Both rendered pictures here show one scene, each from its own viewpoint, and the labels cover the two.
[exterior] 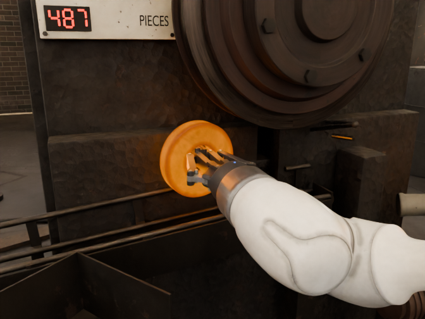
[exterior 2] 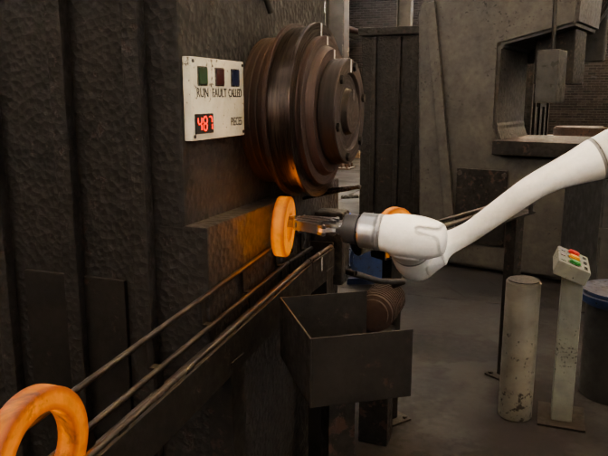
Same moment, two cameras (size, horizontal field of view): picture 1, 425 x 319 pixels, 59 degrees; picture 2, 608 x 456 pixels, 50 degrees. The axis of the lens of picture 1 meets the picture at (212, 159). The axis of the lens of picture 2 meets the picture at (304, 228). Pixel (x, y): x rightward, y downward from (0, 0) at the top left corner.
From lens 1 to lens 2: 1.29 m
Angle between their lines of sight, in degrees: 47
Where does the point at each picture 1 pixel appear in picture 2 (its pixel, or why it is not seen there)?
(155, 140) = (248, 218)
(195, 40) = (292, 137)
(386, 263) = not seen: hidden behind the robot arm
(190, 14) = (290, 119)
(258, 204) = (405, 223)
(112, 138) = (232, 219)
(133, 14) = (228, 117)
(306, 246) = (441, 231)
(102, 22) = (216, 125)
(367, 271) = not seen: hidden behind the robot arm
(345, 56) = (353, 142)
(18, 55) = not seen: outside the picture
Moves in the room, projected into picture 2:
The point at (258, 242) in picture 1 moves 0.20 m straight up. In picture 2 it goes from (416, 238) to (419, 152)
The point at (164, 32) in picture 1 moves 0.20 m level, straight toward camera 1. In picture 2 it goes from (240, 129) to (305, 132)
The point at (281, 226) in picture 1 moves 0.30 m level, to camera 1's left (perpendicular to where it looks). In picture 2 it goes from (426, 226) to (346, 249)
